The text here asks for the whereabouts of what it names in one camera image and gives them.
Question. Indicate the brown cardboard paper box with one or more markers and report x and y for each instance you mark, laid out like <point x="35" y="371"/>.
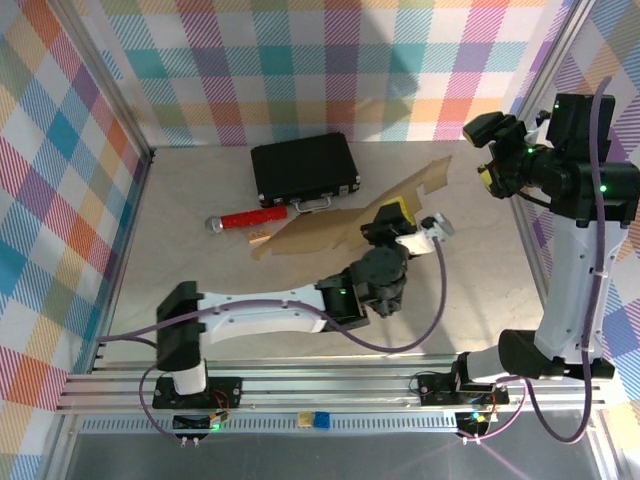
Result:
<point x="310" y="235"/>

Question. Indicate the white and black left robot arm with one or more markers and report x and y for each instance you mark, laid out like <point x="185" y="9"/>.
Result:
<point x="260" y="315"/>

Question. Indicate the red toy microphone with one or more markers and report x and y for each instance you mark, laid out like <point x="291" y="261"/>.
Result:
<point x="250" y="219"/>

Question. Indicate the small blue block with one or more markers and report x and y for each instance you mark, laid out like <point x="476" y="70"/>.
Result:
<point x="321" y="420"/>

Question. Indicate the small yellow block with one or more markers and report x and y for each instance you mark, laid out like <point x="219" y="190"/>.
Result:
<point x="304" y="419"/>

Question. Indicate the right controller board green light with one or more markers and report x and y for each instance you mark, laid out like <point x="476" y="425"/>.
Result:
<point x="477" y="422"/>

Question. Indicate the controller board green light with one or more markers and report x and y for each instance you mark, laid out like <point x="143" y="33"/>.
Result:
<point x="477" y="422"/>
<point x="200" y="422"/>

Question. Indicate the left controller board green light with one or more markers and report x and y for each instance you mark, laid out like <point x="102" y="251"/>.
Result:
<point x="200" y="422"/>

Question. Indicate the aluminium frame post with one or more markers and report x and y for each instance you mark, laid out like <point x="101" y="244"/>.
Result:
<point x="55" y="450"/>
<point x="560" y="50"/>
<point x="607" y="450"/>
<point x="107" y="80"/>

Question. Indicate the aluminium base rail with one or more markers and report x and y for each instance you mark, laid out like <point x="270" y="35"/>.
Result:
<point x="325" y="385"/>

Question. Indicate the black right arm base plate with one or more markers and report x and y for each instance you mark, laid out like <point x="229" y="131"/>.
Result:
<point x="435" y="390"/>

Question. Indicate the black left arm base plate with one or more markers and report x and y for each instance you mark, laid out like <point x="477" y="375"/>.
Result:
<point x="225" y="392"/>

